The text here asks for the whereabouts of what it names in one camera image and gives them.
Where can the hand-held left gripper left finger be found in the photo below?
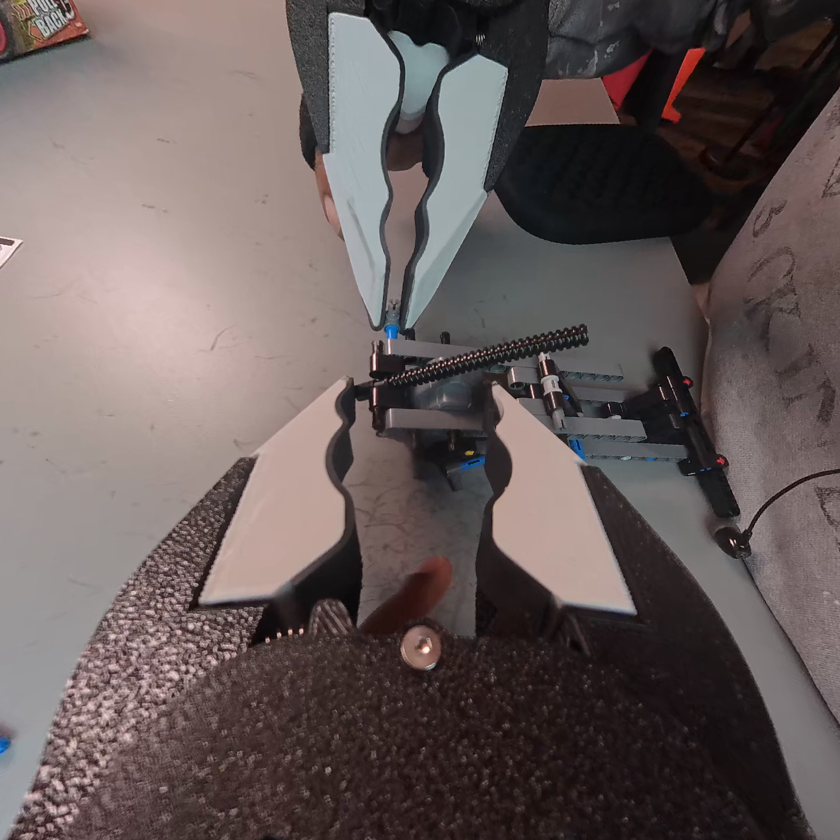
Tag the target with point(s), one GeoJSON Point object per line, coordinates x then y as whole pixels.
{"type": "Point", "coordinates": [282, 525]}

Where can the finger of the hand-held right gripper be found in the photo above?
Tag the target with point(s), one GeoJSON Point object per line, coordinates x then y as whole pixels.
{"type": "Point", "coordinates": [357, 118]}
{"type": "Point", "coordinates": [466, 131]}

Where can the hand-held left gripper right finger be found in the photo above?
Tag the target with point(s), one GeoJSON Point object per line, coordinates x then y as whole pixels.
{"type": "Point", "coordinates": [558, 525]}

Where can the grey toy brick chassis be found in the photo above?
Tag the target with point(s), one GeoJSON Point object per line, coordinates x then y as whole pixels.
{"type": "Point", "coordinates": [433, 407]}

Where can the blue toy pin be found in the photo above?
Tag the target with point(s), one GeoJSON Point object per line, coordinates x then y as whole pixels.
{"type": "Point", "coordinates": [391, 331]}

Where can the person's right forearm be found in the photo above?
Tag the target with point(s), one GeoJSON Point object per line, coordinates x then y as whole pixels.
{"type": "Point", "coordinates": [630, 33]}

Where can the grey desk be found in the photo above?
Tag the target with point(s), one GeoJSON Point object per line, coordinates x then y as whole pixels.
{"type": "Point", "coordinates": [158, 263]}

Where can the person's right hand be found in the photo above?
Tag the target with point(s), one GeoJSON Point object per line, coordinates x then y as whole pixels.
{"type": "Point", "coordinates": [326, 190]}

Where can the person's left hand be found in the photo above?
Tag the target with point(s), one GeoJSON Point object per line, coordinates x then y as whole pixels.
{"type": "Point", "coordinates": [414, 597]}

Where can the toy truck cardboard box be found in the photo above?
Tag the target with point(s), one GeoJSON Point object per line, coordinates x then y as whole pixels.
{"type": "Point", "coordinates": [40, 24]}

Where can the white sticker sheet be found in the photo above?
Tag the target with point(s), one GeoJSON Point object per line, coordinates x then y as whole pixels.
{"type": "Point", "coordinates": [8, 250]}

